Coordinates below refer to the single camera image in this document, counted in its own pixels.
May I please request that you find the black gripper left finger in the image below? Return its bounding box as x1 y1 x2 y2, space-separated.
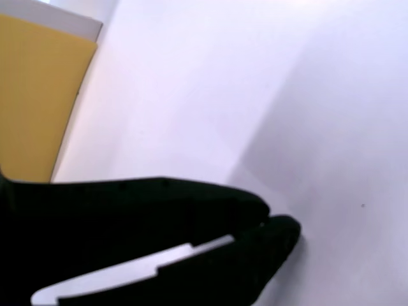
0 173 271 306

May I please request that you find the yellow open box, white rim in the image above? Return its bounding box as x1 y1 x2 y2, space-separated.
0 0 104 184

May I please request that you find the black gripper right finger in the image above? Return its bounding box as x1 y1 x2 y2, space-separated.
57 214 302 306

